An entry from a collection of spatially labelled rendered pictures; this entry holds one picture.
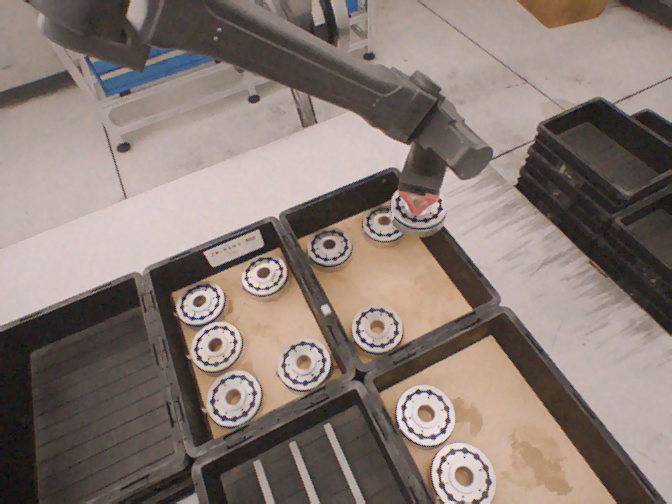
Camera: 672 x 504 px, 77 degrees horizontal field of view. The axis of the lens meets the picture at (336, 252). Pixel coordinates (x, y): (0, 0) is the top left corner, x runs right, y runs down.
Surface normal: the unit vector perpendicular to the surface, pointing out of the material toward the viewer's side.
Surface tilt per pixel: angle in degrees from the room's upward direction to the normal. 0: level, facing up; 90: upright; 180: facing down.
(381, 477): 0
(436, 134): 48
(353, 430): 0
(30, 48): 90
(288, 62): 94
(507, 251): 0
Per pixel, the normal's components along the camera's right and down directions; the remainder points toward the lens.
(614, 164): -0.07, -0.55
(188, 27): 0.52, 0.73
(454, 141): -0.66, 0.00
